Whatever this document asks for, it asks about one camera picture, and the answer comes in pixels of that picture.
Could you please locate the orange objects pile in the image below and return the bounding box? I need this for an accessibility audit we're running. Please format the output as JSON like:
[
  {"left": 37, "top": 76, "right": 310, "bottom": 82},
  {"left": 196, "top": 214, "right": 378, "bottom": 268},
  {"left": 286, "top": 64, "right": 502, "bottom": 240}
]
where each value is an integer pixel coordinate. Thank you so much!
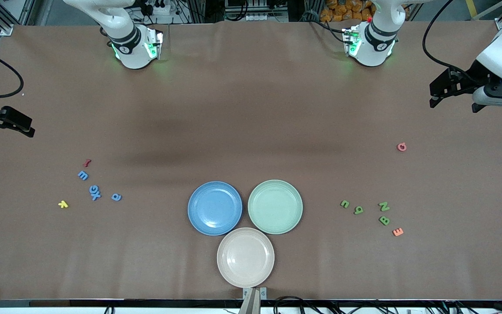
[{"left": 319, "top": 0, "right": 376, "bottom": 22}]

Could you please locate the brown table cover sheet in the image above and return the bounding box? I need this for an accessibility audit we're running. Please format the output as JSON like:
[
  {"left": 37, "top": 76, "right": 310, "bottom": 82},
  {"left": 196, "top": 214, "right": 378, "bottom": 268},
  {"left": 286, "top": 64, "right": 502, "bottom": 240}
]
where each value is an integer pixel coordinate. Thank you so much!
[{"left": 0, "top": 21, "right": 502, "bottom": 301}]

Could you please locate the green plate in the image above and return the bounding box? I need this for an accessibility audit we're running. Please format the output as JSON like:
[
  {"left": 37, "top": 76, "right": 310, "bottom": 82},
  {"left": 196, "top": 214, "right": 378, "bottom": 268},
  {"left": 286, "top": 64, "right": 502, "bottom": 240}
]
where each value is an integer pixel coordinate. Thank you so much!
[{"left": 248, "top": 179, "right": 303, "bottom": 235}]

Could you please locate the blue plate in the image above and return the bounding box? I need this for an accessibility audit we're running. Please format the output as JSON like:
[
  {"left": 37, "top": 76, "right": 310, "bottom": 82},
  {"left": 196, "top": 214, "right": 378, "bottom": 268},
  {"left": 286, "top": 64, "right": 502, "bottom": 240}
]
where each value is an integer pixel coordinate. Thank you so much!
[{"left": 188, "top": 181, "right": 243, "bottom": 236}]

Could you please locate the beige plate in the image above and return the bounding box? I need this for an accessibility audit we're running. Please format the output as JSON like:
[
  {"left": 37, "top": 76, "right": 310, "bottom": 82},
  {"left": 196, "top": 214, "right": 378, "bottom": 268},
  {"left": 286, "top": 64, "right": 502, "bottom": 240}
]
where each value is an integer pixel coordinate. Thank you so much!
[{"left": 217, "top": 227, "right": 275, "bottom": 288}]

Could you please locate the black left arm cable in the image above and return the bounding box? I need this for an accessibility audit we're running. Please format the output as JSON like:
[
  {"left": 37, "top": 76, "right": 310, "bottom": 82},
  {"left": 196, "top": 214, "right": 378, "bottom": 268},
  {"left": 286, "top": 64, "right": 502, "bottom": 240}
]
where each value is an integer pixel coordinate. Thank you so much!
[{"left": 422, "top": 0, "right": 491, "bottom": 84}]

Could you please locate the black table edge rail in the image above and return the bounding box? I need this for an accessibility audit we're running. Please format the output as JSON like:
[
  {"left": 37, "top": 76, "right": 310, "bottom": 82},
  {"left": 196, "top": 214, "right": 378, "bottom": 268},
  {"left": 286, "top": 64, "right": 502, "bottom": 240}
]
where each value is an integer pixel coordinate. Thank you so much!
[{"left": 0, "top": 299, "right": 502, "bottom": 308}]

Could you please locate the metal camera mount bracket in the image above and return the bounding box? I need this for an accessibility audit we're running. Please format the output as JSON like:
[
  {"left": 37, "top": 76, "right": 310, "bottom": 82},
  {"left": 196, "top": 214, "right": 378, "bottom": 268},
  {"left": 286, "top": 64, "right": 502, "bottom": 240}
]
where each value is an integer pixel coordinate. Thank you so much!
[{"left": 242, "top": 287, "right": 268, "bottom": 314}]

